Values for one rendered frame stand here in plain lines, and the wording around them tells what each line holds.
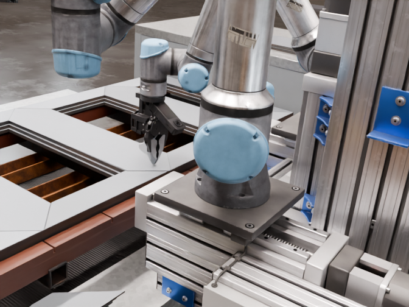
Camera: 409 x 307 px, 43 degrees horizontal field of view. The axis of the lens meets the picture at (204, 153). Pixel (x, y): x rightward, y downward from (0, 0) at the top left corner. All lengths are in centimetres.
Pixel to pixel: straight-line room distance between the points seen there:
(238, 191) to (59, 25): 43
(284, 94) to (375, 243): 120
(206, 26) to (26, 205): 62
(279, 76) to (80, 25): 145
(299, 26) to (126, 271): 80
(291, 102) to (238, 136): 142
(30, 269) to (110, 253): 52
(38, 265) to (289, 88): 132
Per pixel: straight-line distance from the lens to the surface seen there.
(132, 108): 208
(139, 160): 160
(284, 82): 219
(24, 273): 123
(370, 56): 100
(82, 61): 85
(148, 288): 135
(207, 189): 99
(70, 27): 83
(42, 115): 197
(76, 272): 163
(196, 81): 130
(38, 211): 134
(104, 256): 169
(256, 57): 78
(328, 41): 111
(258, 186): 99
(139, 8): 94
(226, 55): 78
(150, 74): 145
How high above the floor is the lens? 152
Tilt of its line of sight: 24 degrees down
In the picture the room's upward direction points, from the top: 5 degrees clockwise
